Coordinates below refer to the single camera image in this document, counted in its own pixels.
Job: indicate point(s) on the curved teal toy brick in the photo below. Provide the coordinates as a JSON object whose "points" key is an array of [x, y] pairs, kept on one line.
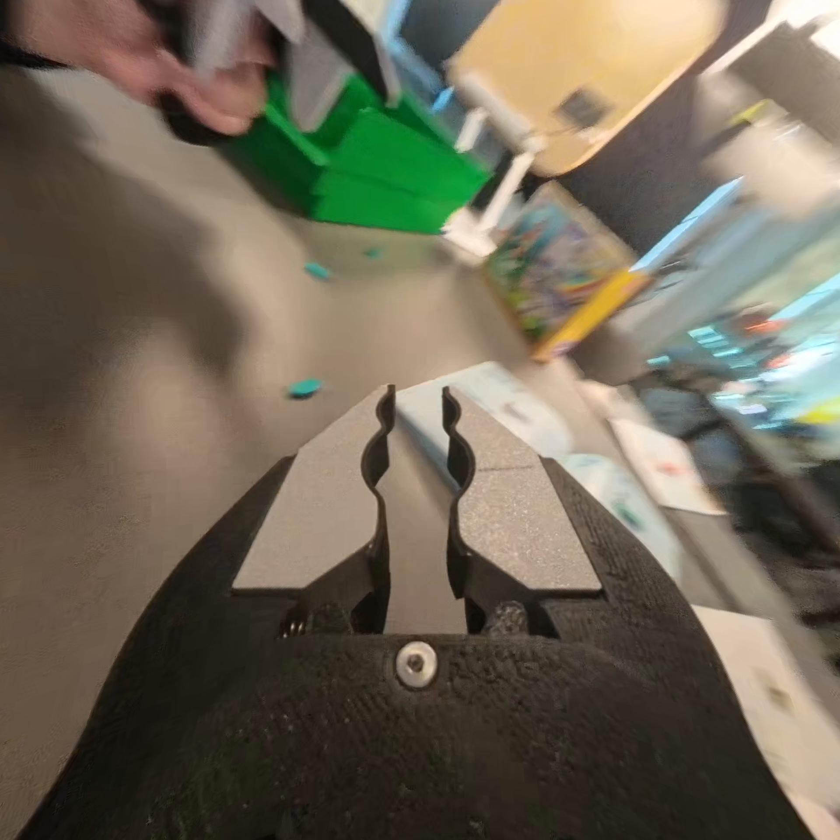
{"points": [[305, 388]]}

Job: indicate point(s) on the small white instruction booklet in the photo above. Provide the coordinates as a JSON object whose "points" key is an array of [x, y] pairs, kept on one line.
{"points": [[663, 466]]}

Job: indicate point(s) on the green plastic bin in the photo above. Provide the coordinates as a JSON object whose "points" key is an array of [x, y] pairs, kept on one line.
{"points": [[394, 177]]}

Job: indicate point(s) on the white table stand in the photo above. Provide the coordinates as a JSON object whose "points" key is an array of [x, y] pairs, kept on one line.
{"points": [[499, 190]]}

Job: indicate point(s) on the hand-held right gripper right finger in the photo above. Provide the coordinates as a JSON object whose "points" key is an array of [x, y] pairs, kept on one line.
{"points": [[518, 518]]}

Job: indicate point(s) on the colourful toy brick set box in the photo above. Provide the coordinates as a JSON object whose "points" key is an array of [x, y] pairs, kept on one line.
{"points": [[558, 269]]}

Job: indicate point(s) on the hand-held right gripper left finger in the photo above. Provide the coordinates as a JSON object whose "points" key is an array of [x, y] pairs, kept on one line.
{"points": [[308, 505]]}

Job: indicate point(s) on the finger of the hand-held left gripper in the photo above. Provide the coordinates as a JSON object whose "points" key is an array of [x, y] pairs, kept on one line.
{"points": [[354, 39], [318, 82]]}

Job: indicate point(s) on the open instruction booklet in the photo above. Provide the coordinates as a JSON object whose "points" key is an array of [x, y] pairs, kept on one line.
{"points": [[512, 400]]}

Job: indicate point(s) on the tilted wooden table board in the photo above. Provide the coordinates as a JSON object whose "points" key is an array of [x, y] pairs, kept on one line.
{"points": [[590, 52]]}

